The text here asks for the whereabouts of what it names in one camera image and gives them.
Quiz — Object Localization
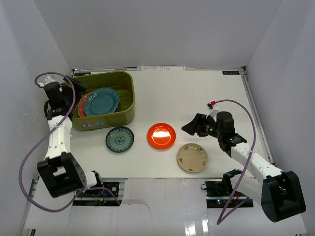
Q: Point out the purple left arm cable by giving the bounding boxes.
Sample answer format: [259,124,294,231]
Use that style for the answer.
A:
[18,72,121,212]

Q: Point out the olive green plastic bin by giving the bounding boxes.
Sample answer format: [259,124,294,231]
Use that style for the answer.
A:
[72,71,135,131]

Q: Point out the red and teal floral plate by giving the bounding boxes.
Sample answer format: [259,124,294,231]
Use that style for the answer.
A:
[77,94,88,118]

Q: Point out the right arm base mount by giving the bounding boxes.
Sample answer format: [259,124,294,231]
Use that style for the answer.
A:
[200,179,246,209]

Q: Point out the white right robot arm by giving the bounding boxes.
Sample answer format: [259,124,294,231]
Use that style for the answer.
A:
[182,112,306,222]

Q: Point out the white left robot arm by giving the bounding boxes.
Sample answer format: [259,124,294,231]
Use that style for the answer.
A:
[37,73,104,198]

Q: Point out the teal scalloped plate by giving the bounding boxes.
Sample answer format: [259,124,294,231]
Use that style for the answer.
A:
[83,88,120,117]

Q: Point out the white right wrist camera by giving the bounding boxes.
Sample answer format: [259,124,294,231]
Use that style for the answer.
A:
[206,101,220,119]

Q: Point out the green blue patterned small plate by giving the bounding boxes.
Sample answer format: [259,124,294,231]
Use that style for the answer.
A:
[105,126,135,153]

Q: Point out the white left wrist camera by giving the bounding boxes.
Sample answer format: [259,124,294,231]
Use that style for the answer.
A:
[37,75,57,88]

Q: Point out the orange glossy plate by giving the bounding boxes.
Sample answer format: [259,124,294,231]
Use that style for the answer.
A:
[147,123,177,149]

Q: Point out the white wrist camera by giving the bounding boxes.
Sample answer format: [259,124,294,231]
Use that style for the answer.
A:
[37,75,57,88]
[206,101,220,119]

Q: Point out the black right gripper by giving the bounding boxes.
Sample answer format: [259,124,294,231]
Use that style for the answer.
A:
[182,114,222,139]

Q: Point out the white paper sheets at back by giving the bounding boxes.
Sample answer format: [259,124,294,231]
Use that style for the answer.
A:
[137,66,186,71]

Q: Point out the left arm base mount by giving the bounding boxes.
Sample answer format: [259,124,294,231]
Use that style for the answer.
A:
[72,181,123,207]

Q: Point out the cream floral plate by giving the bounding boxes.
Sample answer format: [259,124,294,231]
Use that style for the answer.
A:
[176,143,208,173]

